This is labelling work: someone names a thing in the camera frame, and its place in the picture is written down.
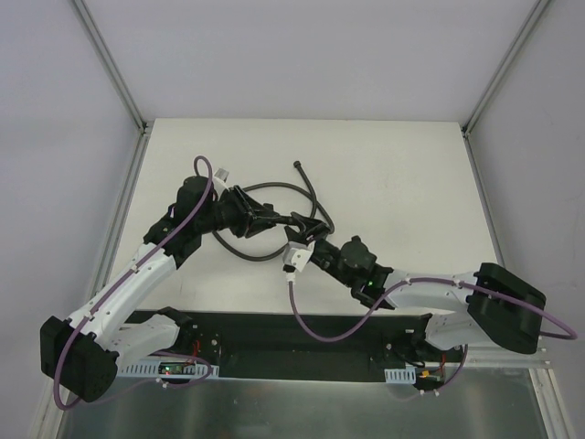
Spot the right aluminium frame post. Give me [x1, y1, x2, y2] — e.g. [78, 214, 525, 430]
[461, 0, 552, 136]

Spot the white cable duct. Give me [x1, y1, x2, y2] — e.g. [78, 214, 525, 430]
[117, 359, 207, 380]
[384, 366, 417, 385]

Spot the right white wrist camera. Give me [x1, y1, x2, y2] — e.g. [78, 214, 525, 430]
[282, 241, 314, 273]

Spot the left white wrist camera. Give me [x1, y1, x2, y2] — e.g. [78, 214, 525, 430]
[213, 168, 229, 189]

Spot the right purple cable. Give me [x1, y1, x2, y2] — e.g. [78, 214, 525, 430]
[286, 272, 578, 397]

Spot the dark corrugated flexible hose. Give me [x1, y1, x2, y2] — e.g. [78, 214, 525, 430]
[212, 159, 335, 262]

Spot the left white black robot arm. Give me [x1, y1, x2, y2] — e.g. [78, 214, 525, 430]
[40, 177, 291, 409]

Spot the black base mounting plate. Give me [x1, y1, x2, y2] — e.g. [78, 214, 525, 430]
[170, 312, 463, 382]

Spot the right white cable duct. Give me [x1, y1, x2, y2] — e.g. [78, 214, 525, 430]
[384, 366, 417, 385]

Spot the left white cable duct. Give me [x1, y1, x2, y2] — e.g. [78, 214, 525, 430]
[117, 359, 207, 380]

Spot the left aluminium frame post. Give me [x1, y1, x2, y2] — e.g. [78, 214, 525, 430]
[70, 0, 154, 136]

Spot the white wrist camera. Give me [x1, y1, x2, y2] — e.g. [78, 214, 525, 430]
[213, 168, 229, 189]
[282, 241, 314, 273]

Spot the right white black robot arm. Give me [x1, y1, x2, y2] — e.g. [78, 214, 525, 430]
[283, 213, 547, 361]

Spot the aluminium frame post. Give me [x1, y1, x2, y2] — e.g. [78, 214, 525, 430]
[70, 0, 154, 136]
[461, 0, 552, 136]

